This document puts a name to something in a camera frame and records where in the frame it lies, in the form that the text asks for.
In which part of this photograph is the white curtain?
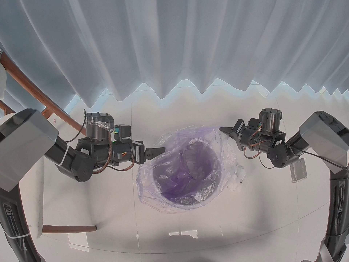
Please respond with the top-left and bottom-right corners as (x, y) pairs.
(0, 0), (349, 118)

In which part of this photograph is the purple plastic bag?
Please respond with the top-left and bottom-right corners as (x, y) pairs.
(135, 127), (240, 214)

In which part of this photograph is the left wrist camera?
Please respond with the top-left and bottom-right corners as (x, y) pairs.
(114, 124), (132, 143)

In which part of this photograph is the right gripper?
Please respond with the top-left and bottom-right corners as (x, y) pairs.
(232, 119), (262, 151)

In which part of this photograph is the wooden chair with white cushions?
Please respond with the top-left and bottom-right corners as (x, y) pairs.
(0, 48), (97, 240)

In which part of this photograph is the white trash bin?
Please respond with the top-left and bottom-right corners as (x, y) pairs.
(151, 138), (222, 210)

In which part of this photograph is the clear crumpled wrapper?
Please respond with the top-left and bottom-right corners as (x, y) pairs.
(228, 165), (247, 192)

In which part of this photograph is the black cable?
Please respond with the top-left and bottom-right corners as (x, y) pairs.
(65, 109), (88, 143)

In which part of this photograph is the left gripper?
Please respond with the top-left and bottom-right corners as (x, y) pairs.
(115, 141), (147, 165)

